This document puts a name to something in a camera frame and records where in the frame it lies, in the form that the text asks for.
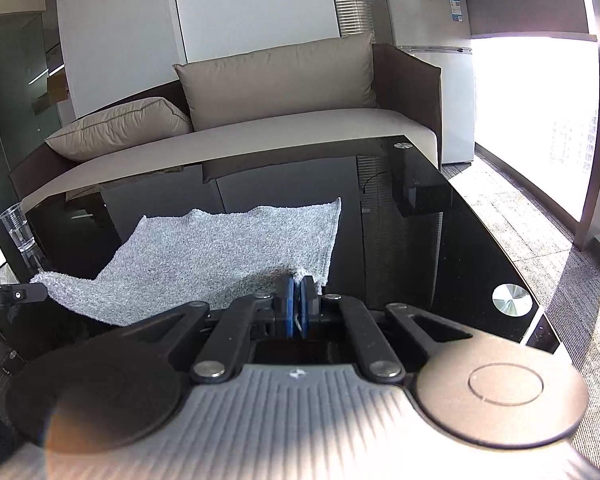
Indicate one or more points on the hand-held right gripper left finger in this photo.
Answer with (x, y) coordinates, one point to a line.
(286, 305)

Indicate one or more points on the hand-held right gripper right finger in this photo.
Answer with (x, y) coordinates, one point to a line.
(308, 305)

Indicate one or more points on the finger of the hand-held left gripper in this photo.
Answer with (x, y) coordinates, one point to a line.
(25, 292)

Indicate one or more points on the grey fluffy towel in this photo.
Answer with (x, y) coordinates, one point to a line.
(215, 255)

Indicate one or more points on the clear plastic cup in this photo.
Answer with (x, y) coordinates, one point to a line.
(22, 235)

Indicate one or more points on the brown sofa with beige seat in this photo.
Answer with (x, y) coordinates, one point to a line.
(260, 140)

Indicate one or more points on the round metal table cap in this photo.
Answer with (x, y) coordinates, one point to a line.
(510, 300)
(402, 145)

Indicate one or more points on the small beige cushion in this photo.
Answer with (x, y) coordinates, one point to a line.
(120, 130)

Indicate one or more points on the brown cardboard piece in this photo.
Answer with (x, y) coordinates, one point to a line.
(50, 92)

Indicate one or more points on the large beige cushion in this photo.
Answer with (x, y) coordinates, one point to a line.
(280, 85)

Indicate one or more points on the silver fridge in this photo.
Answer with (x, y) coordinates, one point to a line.
(430, 60)

